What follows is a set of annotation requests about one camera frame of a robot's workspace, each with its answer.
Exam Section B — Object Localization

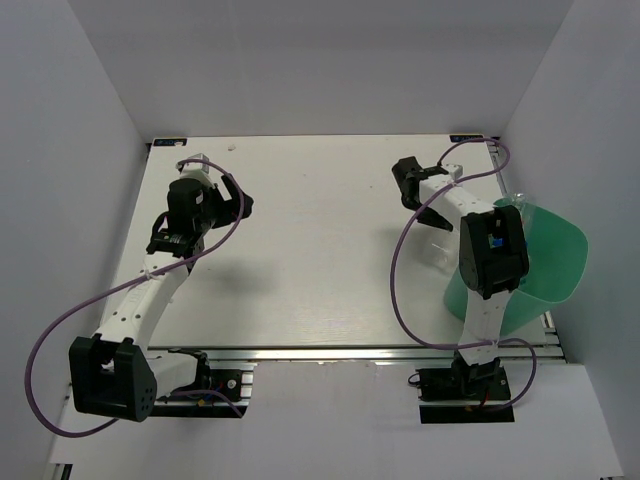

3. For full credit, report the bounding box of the clear unlabelled bottle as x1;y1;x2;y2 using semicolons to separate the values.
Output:
425;232;459;273

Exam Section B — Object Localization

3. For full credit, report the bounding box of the blue sticker corner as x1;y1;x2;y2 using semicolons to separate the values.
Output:
449;134;483;143
152;138;188;147

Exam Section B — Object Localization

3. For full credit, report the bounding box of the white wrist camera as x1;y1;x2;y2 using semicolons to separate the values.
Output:
430;162;464;183
176;153;214;188

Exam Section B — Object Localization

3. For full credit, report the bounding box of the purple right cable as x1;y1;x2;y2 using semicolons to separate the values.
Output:
389;138;540;411

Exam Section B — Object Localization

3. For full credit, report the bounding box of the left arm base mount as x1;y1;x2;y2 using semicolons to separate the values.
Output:
147;349;254;419

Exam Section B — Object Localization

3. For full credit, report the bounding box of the blue sticker left corner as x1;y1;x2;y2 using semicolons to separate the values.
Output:
152;138;188;147

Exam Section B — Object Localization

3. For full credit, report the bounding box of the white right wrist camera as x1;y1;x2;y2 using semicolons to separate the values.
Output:
430;162;464;183

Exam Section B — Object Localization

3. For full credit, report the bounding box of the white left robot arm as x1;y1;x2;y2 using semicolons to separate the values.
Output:
69;175;253;422

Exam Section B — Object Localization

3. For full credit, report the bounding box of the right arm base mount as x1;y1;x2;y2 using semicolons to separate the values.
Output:
407;366;515;425

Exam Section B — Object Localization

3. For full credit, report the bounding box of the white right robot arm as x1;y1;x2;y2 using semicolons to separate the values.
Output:
392;157;529;399

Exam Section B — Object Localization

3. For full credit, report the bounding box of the blue sticker right corner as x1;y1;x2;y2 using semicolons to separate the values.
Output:
449;134;483;143

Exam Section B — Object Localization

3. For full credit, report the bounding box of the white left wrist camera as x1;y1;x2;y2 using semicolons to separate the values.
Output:
176;153;214;188

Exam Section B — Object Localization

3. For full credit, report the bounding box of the green plastic bin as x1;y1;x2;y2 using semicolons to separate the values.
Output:
444;198;589;338

